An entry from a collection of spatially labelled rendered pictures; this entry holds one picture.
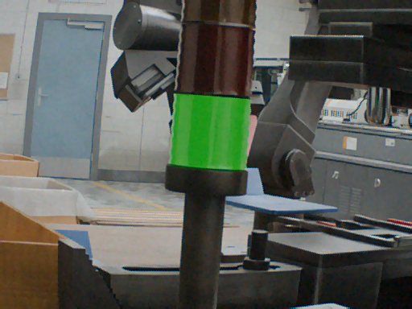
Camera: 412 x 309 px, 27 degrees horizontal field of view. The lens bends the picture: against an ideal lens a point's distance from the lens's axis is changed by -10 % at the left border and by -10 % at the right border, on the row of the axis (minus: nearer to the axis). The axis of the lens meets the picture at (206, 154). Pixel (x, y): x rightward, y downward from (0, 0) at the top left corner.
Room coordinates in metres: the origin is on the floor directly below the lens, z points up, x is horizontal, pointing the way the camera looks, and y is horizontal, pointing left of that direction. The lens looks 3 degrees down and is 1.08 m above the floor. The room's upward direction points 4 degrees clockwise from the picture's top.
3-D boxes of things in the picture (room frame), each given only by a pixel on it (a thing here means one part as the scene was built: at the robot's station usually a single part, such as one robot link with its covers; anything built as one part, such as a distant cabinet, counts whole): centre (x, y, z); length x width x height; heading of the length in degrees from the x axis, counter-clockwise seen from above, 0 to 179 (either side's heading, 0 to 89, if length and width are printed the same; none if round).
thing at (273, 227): (0.77, -0.09, 0.98); 0.07 x 0.02 x 0.01; 29
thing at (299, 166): (1.13, -0.09, 1.00); 0.09 x 0.06 x 0.06; 39
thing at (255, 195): (0.90, -0.06, 1.00); 0.15 x 0.07 x 0.03; 28
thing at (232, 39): (0.46, 0.00, 1.10); 0.04 x 0.04 x 0.03
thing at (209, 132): (0.46, 0.00, 1.07); 0.04 x 0.04 x 0.03
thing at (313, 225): (0.71, -0.12, 0.98); 0.13 x 0.01 x 0.03; 29
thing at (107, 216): (7.52, 0.46, 0.07); 1.20 x 1.00 x 0.14; 117
